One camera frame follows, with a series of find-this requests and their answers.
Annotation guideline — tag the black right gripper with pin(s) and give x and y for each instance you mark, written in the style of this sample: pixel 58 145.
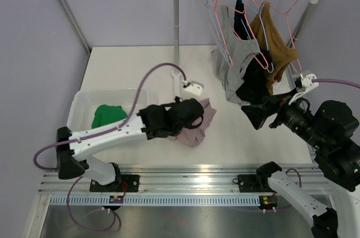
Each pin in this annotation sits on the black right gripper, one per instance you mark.
pixel 258 112

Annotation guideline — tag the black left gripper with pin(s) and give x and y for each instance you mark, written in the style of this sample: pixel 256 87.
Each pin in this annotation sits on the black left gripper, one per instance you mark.
pixel 177 100

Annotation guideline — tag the mauve pink tank top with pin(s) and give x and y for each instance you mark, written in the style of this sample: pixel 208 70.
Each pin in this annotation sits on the mauve pink tank top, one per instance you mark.
pixel 194 137

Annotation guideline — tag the grey tank top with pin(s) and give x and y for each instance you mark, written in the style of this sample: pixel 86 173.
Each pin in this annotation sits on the grey tank top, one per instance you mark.
pixel 230 62

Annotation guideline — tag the green tank top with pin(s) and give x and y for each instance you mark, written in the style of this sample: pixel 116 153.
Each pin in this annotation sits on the green tank top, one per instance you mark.
pixel 106 114

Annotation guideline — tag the pink hanger of green top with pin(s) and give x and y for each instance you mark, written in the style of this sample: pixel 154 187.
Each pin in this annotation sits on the pink hanger of green top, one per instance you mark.
pixel 216 29

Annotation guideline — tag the blue hanger of mauve top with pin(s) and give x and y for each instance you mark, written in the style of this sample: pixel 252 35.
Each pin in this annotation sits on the blue hanger of mauve top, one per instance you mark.
pixel 209 24

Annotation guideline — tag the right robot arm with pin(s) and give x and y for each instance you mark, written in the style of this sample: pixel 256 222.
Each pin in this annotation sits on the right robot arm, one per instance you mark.
pixel 329 132

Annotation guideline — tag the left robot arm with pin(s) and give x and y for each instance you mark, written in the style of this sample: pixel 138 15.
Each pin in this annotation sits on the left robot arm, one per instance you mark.
pixel 75 151

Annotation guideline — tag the black tank top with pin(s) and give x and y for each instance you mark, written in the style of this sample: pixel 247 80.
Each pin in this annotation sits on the black tank top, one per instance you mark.
pixel 254 87

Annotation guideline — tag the brown tank top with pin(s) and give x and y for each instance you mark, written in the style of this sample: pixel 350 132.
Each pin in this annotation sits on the brown tank top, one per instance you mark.
pixel 280 53

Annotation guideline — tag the clear plastic basket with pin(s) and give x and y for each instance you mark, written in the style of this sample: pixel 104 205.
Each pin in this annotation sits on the clear plastic basket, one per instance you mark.
pixel 85 104

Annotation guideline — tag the silver clothes rack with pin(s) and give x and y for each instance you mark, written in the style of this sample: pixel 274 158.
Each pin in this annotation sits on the silver clothes rack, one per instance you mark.
pixel 177 38

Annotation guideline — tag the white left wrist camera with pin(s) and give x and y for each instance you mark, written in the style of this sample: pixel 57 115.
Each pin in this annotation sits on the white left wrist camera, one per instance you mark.
pixel 192 88

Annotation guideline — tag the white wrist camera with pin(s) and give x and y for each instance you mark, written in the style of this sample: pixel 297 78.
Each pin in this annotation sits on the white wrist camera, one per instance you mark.
pixel 192 88
pixel 304 83

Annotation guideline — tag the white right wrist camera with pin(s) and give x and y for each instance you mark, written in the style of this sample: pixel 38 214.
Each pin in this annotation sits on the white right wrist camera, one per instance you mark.
pixel 304 83

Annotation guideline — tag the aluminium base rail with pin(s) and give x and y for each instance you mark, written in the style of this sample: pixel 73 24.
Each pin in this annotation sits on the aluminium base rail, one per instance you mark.
pixel 198 180

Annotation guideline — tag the white slotted cable duct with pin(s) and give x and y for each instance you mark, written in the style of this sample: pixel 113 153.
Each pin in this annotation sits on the white slotted cable duct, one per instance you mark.
pixel 157 200

